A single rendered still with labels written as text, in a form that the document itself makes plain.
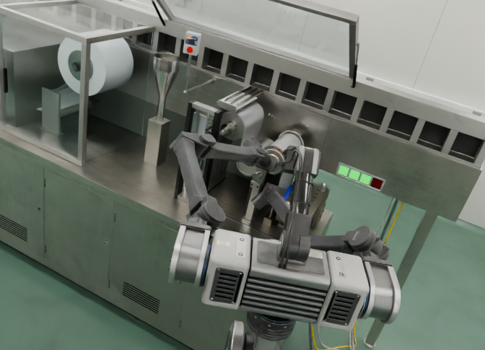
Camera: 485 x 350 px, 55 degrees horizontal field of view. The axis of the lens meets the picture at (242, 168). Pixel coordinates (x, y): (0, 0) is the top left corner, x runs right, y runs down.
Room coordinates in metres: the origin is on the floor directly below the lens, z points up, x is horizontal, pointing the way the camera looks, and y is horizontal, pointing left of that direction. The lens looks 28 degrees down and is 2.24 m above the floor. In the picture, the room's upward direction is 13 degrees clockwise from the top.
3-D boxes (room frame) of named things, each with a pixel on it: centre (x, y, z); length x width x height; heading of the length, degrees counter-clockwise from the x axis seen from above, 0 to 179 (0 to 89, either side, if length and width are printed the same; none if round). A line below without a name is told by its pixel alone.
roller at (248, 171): (2.16, -0.06, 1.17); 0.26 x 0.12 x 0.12; 160
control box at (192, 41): (2.22, 0.37, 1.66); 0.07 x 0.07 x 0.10; 88
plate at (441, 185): (2.64, 0.33, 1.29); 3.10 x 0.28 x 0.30; 70
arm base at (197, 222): (1.03, 0.09, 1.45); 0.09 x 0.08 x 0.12; 93
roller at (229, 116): (2.21, 0.06, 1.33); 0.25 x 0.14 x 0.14; 160
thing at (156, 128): (2.35, 0.51, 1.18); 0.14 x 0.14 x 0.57
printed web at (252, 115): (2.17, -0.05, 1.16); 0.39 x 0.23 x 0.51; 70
